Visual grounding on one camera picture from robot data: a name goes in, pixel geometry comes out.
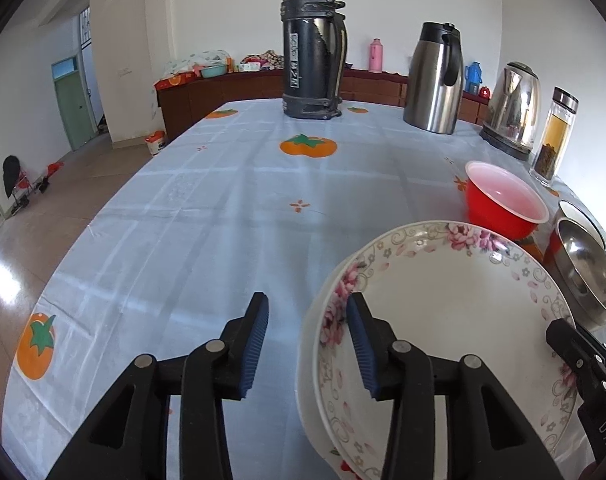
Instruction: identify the orange cardboard box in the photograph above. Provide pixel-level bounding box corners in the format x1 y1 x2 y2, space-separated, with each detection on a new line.
154 72 196 92

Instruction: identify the pink floral rim plate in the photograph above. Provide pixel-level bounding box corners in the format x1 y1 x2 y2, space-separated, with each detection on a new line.
315 220 581 476

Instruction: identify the pink thermos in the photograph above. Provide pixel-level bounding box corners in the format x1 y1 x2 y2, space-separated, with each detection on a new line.
368 37 385 73

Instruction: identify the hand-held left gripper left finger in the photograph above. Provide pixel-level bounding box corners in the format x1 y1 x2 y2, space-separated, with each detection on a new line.
48 291 270 480

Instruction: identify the dark worn thermos flask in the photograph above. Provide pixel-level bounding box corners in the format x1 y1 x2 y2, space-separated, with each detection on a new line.
281 0 349 121

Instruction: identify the steel electric kettle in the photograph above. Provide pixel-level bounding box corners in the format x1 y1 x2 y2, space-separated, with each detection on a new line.
480 61 541 156

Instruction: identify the pile of colourful cloths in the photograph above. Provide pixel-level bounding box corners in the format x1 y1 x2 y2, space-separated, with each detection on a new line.
240 50 284 72

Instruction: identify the glass tea bottle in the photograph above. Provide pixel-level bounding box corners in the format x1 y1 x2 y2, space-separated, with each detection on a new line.
529 86 580 187

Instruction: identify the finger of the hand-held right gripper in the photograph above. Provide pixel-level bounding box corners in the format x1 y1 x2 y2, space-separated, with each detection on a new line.
546 318 606 463

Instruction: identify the persimmon print tablecloth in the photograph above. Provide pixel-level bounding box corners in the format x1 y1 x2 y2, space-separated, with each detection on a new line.
0 100 606 480

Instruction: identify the stainless steel bowl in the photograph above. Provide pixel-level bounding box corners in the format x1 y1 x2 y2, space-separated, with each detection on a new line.
543 217 606 331

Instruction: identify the brown wooden sideboard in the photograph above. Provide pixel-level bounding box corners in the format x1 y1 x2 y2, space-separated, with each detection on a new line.
155 67 494 148

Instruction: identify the white plate red flower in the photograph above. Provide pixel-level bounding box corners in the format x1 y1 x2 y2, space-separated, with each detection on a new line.
295 252 379 480

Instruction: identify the green door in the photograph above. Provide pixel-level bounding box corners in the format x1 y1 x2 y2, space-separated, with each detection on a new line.
51 57 94 151

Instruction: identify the red plastic bowl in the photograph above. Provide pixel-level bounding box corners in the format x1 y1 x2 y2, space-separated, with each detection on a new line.
464 161 550 241

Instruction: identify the blue thermos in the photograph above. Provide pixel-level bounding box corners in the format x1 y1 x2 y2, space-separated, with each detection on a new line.
464 61 484 95

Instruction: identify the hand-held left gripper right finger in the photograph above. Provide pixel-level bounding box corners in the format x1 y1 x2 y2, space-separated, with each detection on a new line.
346 292 564 480

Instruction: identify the black hanging bag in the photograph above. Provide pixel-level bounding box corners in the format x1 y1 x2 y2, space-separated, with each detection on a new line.
3 155 22 198

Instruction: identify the steel carafe black handle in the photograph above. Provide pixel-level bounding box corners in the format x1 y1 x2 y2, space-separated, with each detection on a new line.
403 21 465 135

